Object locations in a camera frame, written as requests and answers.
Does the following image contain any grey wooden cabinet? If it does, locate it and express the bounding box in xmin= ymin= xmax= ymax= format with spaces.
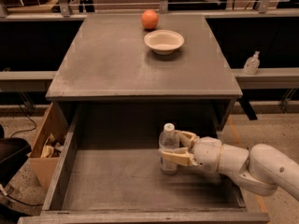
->
xmin=47 ymin=14 xmax=242 ymax=128

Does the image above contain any black floor cable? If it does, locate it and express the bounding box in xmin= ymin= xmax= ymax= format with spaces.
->
xmin=9 ymin=103 xmax=38 ymax=138

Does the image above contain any cardboard box with scraps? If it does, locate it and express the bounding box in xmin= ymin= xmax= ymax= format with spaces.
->
xmin=30 ymin=104 xmax=68 ymax=190

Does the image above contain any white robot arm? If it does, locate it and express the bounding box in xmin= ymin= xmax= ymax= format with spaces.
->
xmin=159 ymin=131 xmax=299 ymax=200

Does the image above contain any white paper bowl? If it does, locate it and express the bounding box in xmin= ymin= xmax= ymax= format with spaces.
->
xmin=144 ymin=30 xmax=184 ymax=55

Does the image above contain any clear plastic water bottle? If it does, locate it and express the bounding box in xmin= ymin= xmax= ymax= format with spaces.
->
xmin=159 ymin=123 xmax=179 ymax=175

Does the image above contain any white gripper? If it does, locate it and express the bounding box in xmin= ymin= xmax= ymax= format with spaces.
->
xmin=159 ymin=130 xmax=222 ymax=173

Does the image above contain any open grey top drawer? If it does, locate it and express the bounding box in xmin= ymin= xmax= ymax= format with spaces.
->
xmin=18 ymin=104 xmax=269 ymax=224

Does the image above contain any black office chair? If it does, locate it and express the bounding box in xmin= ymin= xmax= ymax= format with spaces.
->
xmin=0 ymin=125 xmax=32 ymax=187

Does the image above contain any orange fruit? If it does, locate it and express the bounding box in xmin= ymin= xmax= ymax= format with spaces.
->
xmin=141 ymin=10 xmax=159 ymax=30

